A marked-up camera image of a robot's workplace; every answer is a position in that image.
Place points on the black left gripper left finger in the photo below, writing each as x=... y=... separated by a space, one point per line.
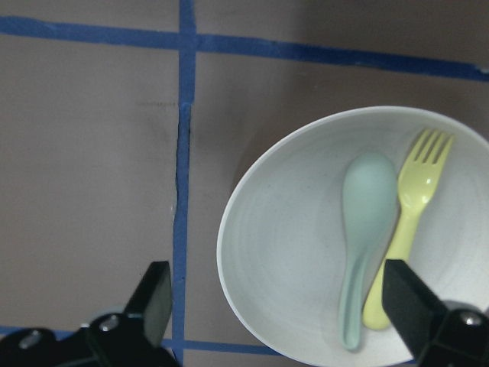
x=151 y=302

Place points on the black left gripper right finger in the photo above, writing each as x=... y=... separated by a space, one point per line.
x=413 y=309

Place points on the white round plate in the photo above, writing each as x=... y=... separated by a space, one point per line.
x=281 y=246

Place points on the yellow plastic fork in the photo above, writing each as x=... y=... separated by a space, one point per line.
x=417 y=184

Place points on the pale green plastic spoon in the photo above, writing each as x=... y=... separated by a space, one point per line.
x=369 y=205

